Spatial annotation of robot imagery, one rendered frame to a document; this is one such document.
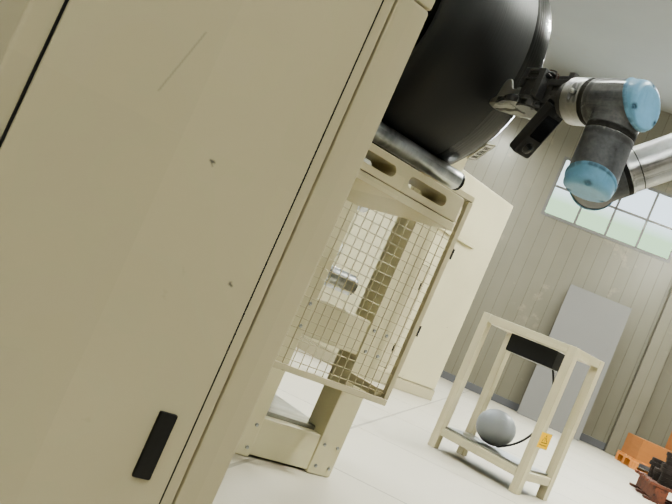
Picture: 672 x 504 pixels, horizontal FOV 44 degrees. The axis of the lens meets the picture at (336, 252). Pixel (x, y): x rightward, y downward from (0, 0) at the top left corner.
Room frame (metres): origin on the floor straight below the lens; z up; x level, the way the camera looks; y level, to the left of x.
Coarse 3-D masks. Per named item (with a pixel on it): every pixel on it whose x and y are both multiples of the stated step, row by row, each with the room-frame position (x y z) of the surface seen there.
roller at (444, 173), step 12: (384, 132) 1.71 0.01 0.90; (396, 132) 1.73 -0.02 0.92; (384, 144) 1.72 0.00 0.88; (396, 144) 1.73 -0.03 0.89; (408, 144) 1.75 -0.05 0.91; (408, 156) 1.76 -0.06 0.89; (420, 156) 1.77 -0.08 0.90; (432, 156) 1.79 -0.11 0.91; (420, 168) 1.80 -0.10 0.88; (432, 168) 1.80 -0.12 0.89; (444, 168) 1.82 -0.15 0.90; (444, 180) 1.83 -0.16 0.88; (456, 180) 1.84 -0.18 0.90
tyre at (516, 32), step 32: (448, 0) 1.65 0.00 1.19; (480, 0) 1.63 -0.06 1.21; (512, 0) 1.67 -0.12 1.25; (544, 0) 1.76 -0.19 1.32; (448, 32) 1.64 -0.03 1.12; (480, 32) 1.63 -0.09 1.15; (512, 32) 1.68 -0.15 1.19; (544, 32) 1.74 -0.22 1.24; (416, 64) 1.67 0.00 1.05; (448, 64) 1.64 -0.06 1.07; (480, 64) 1.66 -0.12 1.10; (512, 64) 1.70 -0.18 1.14; (416, 96) 1.68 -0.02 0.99; (448, 96) 1.68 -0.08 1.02; (480, 96) 1.70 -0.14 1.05; (416, 128) 1.74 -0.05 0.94; (448, 128) 1.75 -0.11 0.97; (480, 128) 1.76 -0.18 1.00; (448, 160) 1.84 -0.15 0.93
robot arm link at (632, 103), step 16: (592, 80) 1.48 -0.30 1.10; (608, 80) 1.45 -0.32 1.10; (624, 80) 1.43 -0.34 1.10; (640, 80) 1.41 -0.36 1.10; (592, 96) 1.46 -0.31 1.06; (608, 96) 1.43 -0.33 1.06; (624, 96) 1.40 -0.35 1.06; (640, 96) 1.40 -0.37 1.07; (656, 96) 1.42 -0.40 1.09; (592, 112) 1.45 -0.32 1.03; (608, 112) 1.42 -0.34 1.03; (624, 112) 1.41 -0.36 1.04; (640, 112) 1.40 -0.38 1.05; (656, 112) 1.43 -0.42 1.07; (640, 128) 1.41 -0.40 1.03
